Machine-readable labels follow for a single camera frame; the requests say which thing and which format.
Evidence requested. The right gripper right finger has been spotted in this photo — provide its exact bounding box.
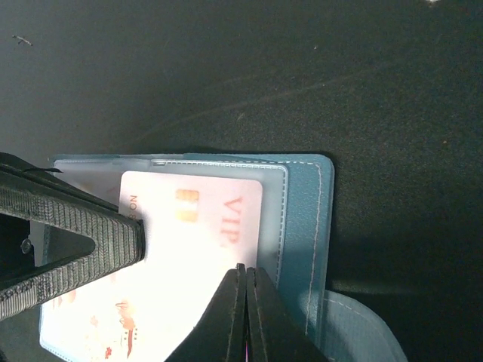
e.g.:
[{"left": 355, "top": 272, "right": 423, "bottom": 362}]
[{"left": 246, "top": 268, "right": 327, "bottom": 362}]

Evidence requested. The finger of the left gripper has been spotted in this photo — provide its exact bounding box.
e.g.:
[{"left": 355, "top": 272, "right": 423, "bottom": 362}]
[{"left": 1, "top": 153, "right": 146, "bottom": 320}]

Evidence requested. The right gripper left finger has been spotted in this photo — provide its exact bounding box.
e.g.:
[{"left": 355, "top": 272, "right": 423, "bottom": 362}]
[{"left": 167, "top": 264, "right": 247, "bottom": 362}]

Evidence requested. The white striped credit card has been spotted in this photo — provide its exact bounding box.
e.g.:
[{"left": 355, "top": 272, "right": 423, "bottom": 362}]
[{"left": 40, "top": 171, "right": 263, "bottom": 361}]

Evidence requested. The blue card holder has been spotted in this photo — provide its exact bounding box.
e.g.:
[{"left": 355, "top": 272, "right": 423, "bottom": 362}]
[{"left": 54, "top": 153, "right": 406, "bottom": 361}]

